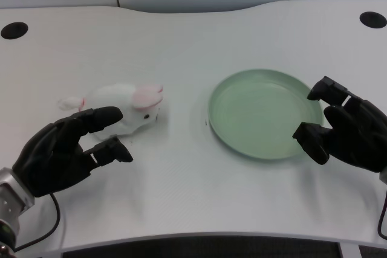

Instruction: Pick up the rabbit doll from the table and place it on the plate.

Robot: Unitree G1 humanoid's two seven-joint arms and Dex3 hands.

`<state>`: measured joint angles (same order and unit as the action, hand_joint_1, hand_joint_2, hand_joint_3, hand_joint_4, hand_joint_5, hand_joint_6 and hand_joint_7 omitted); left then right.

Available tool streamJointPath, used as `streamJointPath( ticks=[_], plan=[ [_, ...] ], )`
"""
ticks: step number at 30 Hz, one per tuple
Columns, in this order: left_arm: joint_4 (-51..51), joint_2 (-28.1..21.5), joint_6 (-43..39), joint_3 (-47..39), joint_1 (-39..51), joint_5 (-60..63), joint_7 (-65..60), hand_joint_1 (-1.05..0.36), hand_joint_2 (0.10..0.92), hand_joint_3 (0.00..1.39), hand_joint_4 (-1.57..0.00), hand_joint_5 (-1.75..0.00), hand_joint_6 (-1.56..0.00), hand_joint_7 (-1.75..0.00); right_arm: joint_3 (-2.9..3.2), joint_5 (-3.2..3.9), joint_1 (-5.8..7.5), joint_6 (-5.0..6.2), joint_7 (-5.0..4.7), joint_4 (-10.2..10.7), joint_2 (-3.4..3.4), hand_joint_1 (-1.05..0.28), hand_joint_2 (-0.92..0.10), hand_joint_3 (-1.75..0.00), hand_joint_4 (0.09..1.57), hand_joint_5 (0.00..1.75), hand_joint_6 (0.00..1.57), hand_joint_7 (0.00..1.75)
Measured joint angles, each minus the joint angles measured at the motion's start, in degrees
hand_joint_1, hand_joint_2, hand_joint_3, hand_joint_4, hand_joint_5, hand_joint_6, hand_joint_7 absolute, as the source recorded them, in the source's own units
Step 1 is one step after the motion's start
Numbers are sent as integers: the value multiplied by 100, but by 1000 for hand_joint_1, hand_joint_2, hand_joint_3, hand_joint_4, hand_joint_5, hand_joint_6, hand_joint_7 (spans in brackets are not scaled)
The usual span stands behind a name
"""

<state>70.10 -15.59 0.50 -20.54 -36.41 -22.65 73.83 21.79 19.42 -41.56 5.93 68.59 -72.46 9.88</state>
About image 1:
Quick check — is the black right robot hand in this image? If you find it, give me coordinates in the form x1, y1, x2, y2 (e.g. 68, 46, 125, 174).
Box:
292, 76, 387, 173

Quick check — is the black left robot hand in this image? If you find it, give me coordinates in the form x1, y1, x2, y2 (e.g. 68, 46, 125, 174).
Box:
12, 106, 134, 198

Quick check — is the white plush rabbit doll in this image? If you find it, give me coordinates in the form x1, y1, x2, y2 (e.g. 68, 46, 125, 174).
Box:
58, 82, 164, 137

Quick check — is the light green round plate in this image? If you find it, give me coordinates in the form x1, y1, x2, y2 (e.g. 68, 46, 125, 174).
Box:
207, 68, 325, 160

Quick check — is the black round table grommet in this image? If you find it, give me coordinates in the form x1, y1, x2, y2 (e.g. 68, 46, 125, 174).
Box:
0, 22, 29, 40
359, 11, 387, 28

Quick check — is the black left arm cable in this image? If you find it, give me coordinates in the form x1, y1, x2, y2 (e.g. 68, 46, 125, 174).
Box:
13, 192, 61, 252

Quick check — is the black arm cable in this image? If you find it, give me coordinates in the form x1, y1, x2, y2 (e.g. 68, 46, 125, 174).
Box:
377, 189, 387, 237
13, 192, 61, 252

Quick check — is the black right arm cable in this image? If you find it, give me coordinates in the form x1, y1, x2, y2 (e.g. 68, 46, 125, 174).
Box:
377, 189, 387, 237

